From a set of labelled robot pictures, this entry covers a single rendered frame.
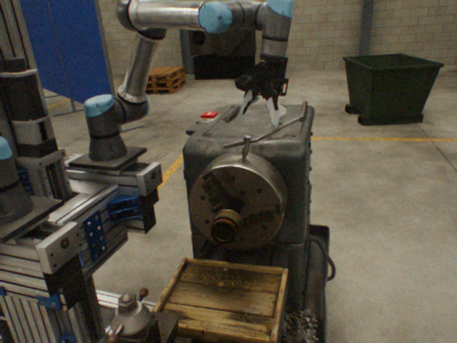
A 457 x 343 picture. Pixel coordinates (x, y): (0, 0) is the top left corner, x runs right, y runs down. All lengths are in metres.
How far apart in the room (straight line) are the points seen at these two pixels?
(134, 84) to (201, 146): 0.38
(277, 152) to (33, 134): 0.81
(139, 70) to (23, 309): 1.07
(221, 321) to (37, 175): 0.79
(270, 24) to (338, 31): 10.06
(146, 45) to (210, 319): 0.95
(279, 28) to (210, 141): 0.48
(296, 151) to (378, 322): 1.42
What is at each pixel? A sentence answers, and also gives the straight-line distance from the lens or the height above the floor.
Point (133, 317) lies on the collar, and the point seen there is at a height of 1.15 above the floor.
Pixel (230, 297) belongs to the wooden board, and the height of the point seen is 0.88.
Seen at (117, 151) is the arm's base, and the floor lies 1.19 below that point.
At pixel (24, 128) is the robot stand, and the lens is 1.44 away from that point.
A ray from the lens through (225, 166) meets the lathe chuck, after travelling 1.19.
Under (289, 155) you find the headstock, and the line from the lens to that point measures 1.31.
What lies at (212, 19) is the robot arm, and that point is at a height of 1.66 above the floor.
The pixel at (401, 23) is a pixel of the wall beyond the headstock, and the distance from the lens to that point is 11.34.
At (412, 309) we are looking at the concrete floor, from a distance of 2.62.
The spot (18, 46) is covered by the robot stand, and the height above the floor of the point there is 1.60.
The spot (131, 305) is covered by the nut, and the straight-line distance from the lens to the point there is 0.80.
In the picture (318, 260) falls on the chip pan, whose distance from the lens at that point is 1.95.
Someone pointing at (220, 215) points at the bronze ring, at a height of 1.12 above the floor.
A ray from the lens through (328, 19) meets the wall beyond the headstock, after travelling 11.14.
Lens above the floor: 1.68
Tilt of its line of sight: 24 degrees down
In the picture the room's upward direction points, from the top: 4 degrees counter-clockwise
